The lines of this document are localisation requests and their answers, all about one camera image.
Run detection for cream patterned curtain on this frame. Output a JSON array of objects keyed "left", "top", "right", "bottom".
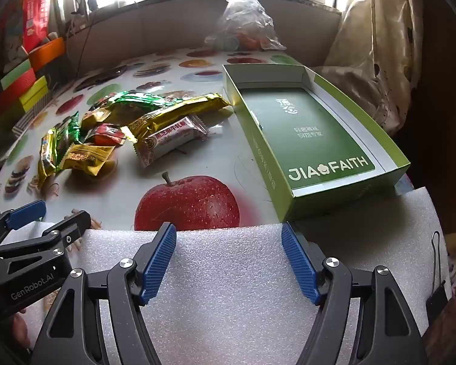
[{"left": 323, "top": 0, "right": 426, "bottom": 137}]

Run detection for black binder clip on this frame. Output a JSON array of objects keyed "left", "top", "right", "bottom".
[{"left": 426, "top": 230, "right": 451, "bottom": 320}]

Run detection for clear plastic bag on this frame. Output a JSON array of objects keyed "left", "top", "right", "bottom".
[{"left": 205, "top": 0, "right": 287, "bottom": 52}]

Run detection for large red packet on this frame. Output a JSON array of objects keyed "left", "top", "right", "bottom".
[{"left": 22, "top": 0, "right": 57, "bottom": 54}]

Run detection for yellow peanut crisp packet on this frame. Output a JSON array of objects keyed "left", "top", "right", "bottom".
[{"left": 61, "top": 144, "right": 115, "bottom": 176}]

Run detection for fruit printed tablecloth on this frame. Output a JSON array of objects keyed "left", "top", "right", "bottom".
[{"left": 0, "top": 43, "right": 415, "bottom": 236}]

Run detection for white foam sheet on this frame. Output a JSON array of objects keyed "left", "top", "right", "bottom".
[{"left": 21, "top": 186, "right": 453, "bottom": 365}]

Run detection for yellow-green box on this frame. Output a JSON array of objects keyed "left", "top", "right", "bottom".
[{"left": 19, "top": 76, "right": 50, "bottom": 112}]

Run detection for long gold snack packet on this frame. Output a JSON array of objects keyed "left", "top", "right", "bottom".
[{"left": 127, "top": 93, "right": 232, "bottom": 143}]

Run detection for large green snack packet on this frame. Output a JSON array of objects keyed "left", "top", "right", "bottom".
[{"left": 99, "top": 90, "right": 175, "bottom": 113}]

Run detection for orange snacks in bag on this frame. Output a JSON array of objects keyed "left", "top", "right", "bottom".
[{"left": 236, "top": 32, "right": 268, "bottom": 48}]

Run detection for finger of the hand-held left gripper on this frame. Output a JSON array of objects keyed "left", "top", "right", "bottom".
[
  {"left": 0, "top": 200, "right": 47, "bottom": 238},
  {"left": 0, "top": 210, "right": 92, "bottom": 265}
]

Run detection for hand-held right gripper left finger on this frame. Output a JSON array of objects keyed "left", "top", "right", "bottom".
[{"left": 30, "top": 221, "right": 177, "bottom": 365}]

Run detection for small gold snack packet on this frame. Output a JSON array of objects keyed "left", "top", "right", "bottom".
[{"left": 37, "top": 129, "right": 58, "bottom": 187}]

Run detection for red and black candy packet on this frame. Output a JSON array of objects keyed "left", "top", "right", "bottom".
[{"left": 87, "top": 123, "right": 127, "bottom": 146}]

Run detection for black smartphone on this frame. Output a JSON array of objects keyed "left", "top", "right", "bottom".
[{"left": 85, "top": 66, "right": 128, "bottom": 84}]

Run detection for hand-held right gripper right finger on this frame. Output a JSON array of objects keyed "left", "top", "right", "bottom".
[{"left": 280, "top": 222, "right": 428, "bottom": 365}]

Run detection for white and pink snack packet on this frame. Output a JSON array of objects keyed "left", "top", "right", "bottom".
[{"left": 135, "top": 115, "right": 209, "bottom": 168}]

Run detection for green cardboard box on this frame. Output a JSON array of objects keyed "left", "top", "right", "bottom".
[{"left": 222, "top": 63, "right": 411, "bottom": 223}]

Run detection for black cable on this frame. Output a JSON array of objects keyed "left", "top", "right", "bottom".
[{"left": 81, "top": 5, "right": 97, "bottom": 63}]

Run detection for green lidded box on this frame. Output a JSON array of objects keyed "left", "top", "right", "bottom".
[{"left": 0, "top": 61, "right": 33, "bottom": 88}]

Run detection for brown cake clear packet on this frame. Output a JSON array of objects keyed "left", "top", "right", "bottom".
[{"left": 80, "top": 106, "right": 112, "bottom": 130}]

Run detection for small green snack packet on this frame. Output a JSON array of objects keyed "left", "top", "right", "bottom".
[{"left": 55, "top": 111, "right": 80, "bottom": 160}]

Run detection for orange box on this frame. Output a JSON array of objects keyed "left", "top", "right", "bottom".
[{"left": 28, "top": 38, "right": 67, "bottom": 73}]

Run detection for red textured box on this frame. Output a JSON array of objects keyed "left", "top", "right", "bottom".
[{"left": 0, "top": 69, "right": 36, "bottom": 104}]

